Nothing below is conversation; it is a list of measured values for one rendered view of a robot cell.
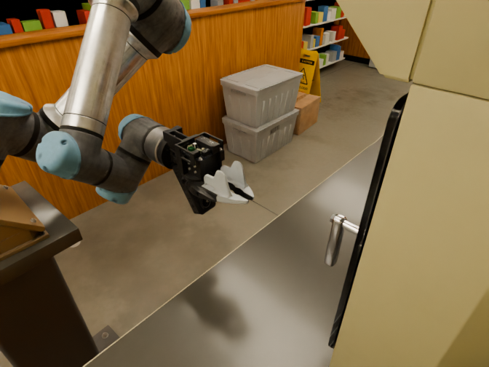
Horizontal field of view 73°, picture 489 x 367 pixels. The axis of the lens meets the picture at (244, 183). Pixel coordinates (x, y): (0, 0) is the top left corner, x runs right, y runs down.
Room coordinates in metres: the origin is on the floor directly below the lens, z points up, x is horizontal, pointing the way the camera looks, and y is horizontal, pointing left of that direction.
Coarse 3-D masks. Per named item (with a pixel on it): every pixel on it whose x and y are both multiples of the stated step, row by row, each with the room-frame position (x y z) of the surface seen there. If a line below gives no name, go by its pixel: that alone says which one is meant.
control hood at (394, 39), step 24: (336, 0) 0.31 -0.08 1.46; (360, 0) 0.29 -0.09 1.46; (384, 0) 0.28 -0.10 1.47; (408, 0) 0.27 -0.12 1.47; (432, 0) 0.26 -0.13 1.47; (360, 24) 0.29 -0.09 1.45; (384, 24) 0.28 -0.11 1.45; (408, 24) 0.27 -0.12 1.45; (384, 48) 0.28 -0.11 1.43; (408, 48) 0.26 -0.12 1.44; (384, 72) 0.27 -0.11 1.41; (408, 72) 0.26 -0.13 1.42
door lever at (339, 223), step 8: (336, 216) 0.33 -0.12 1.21; (344, 216) 0.33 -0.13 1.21; (336, 224) 0.33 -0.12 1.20; (344, 224) 0.32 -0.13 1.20; (352, 224) 0.32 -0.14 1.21; (336, 232) 0.33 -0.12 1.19; (352, 232) 0.31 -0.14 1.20; (328, 240) 0.33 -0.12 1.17; (336, 240) 0.32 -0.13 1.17; (328, 248) 0.33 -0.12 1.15; (336, 248) 0.32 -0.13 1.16; (328, 256) 0.33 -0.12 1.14; (336, 256) 0.33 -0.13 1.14; (328, 264) 0.33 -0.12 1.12
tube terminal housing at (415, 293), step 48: (480, 0) 0.24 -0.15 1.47; (432, 48) 0.25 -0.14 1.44; (480, 48) 0.23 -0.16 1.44; (432, 96) 0.25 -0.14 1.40; (480, 96) 0.23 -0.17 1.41; (432, 144) 0.24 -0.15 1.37; (480, 144) 0.22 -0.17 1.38; (384, 192) 0.25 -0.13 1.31; (432, 192) 0.23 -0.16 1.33; (480, 192) 0.21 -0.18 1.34; (384, 240) 0.25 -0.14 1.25; (432, 240) 0.22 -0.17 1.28; (480, 240) 0.20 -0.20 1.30; (384, 288) 0.23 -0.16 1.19; (432, 288) 0.21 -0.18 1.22; (480, 288) 0.19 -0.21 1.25; (384, 336) 0.22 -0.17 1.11; (432, 336) 0.19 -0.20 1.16; (480, 336) 0.18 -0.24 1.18
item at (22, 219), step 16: (0, 192) 0.66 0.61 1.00; (0, 208) 0.57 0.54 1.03; (16, 208) 0.61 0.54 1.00; (0, 224) 0.52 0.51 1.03; (16, 224) 0.54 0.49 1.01; (32, 224) 0.56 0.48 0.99; (0, 240) 0.51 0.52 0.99; (16, 240) 0.53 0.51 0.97; (32, 240) 0.55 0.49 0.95; (0, 256) 0.50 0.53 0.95
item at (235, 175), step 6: (234, 162) 0.50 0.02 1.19; (222, 168) 0.52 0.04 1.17; (228, 168) 0.50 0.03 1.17; (234, 168) 0.49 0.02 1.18; (240, 168) 0.48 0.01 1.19; (228, 174) 0.50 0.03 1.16; (234, 174) 0.49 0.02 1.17; (240, 174) 0.48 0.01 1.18; (228, 180) 0.50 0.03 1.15; (234, 180) 0.49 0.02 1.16; (240, 180) 0.48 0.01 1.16; (234, 186) 0.48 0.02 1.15; (240, 186) 0.48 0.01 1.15; (246, 186) 0.48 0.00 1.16; (234, 192) 0.48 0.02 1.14; (240, 192) 0.47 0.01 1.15; (246, 192) 0.46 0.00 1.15; (252, 192) 0.46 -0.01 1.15; (246, 198) 0.46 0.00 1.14; (252, 198) 0.45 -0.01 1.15
